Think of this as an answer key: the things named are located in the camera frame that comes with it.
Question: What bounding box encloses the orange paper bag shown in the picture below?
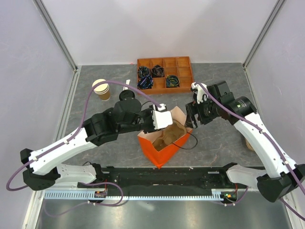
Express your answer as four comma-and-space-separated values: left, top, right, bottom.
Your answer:
138, 106, 193, 169

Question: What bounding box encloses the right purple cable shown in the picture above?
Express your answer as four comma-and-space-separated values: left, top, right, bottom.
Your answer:
192, 82, 305, 221

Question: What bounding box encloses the blue striped rolled tie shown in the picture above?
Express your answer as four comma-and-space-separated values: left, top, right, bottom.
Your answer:
137, 75, 153, 90

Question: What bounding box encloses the black cup lid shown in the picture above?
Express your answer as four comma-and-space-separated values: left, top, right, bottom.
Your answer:
119, 89, 135, 101

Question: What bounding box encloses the green yellow rolled tie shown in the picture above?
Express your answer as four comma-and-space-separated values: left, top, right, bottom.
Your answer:
165, 75, 180, 88

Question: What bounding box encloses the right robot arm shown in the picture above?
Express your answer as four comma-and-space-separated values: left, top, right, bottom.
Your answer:
185, 81, 305, 202

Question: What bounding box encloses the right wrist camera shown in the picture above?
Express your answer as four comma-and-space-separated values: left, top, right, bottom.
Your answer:
191, 82, 209, 104

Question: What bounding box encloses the black brown rolled tie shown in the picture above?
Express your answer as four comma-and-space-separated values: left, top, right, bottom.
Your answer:
152, 65, 164, 78

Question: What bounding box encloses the stack of paper cups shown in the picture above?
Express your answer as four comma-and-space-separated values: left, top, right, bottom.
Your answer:
94, 83, 111, 101

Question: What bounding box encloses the cardboard cup carrier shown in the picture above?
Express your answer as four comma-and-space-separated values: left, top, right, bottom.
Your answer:
153, 120, 187, 151
244, 138, 254, 151

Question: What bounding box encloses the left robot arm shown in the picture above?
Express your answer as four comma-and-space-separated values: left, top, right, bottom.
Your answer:
20, 98, 170, 191

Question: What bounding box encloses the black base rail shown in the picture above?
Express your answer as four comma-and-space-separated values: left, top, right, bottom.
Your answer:
91, 167, 246, 196

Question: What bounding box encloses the white wrapped straw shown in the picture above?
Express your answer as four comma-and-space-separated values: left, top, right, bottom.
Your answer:
123, 79, 131, 91

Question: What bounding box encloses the dark patterned rolled tie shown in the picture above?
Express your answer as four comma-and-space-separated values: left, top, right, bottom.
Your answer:
138, 66, 151, 78

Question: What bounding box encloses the white cable duct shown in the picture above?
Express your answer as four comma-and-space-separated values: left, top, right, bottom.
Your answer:
44, 190, 237, 201

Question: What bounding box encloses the wooden compartment tray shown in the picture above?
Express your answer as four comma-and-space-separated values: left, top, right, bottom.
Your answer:
136, 56, 194, 94

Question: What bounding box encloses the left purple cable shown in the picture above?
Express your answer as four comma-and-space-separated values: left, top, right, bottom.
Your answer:
6, 80, 165, 217

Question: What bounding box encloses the purple cable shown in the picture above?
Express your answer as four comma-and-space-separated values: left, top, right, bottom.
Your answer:
192, 82, 305, 221
6, 80, 165, 217

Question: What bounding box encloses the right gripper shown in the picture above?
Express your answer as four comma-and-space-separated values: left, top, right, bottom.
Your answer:
184, 95, 221, 129

